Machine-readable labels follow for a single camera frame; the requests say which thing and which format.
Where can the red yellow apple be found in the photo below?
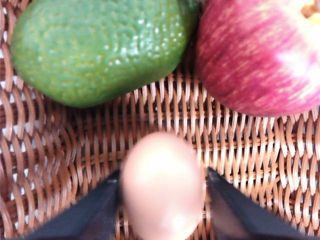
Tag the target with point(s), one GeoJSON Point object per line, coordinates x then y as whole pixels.
{"type": "Point", "coordinates": [261, 57]}

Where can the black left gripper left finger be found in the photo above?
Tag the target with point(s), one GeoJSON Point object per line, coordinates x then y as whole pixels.
{"type": "Point", "coordinates": [93, 218]}

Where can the beige egg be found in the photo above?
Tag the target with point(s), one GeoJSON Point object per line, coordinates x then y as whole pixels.
{"type": "Point", "coordinates": [163, 188]}

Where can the green avocado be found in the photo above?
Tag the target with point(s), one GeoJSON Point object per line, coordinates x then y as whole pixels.
{"type": "Point", "coordinates": [89, 53]}

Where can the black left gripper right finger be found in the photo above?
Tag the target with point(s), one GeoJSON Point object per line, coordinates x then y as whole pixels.
{"type": "Point", "coordinates": [239, 216]}

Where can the brown wicker basket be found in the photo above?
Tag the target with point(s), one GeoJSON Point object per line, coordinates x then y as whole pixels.
{"type": "Point", "coordinates": [53, 153]}

